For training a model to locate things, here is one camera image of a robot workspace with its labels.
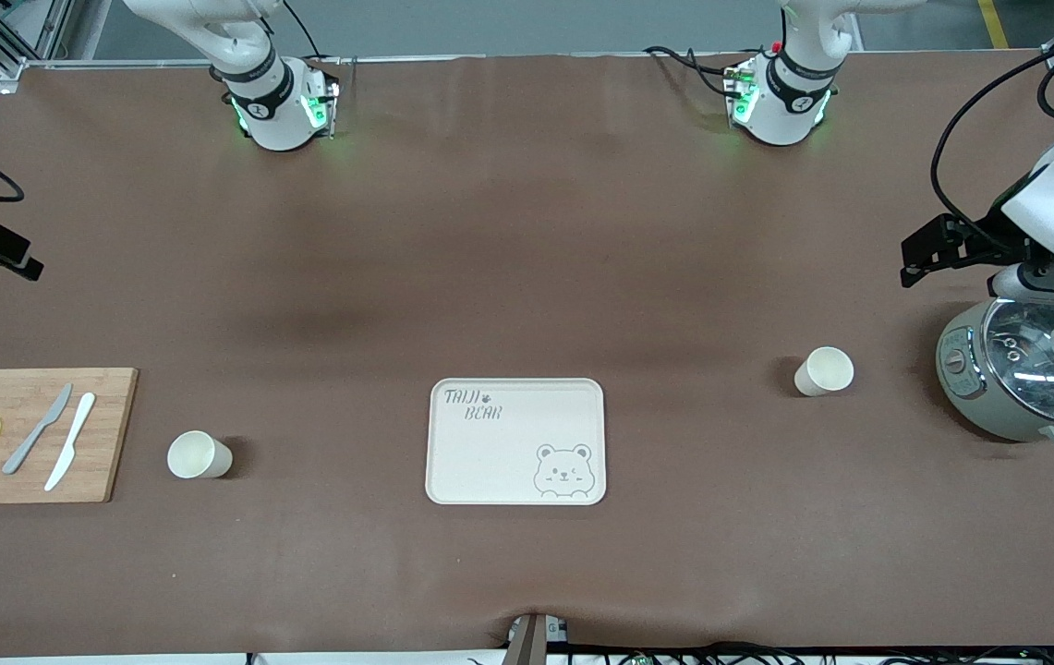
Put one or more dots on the white plastic cup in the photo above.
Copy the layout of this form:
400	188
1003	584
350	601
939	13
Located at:
199	455
824	371

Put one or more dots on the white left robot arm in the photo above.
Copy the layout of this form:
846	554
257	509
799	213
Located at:
781	115

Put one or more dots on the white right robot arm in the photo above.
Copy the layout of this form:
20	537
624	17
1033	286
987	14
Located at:
277	120

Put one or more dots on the beige bear print tray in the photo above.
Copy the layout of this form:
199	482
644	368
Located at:
508	453

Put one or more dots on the grey-green cooking pot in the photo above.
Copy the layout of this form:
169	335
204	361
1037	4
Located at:
961	388

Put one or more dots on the glass pot lid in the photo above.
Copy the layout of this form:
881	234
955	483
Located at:
1025	369

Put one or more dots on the grey plastic knife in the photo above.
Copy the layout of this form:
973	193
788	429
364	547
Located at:
32	439

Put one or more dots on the white plastic knife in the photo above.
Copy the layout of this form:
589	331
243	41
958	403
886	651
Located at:
72	439

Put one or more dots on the wooden cutting board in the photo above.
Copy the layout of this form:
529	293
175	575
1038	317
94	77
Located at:
111	434

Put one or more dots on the brown table cover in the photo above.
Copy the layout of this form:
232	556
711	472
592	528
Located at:
526	231

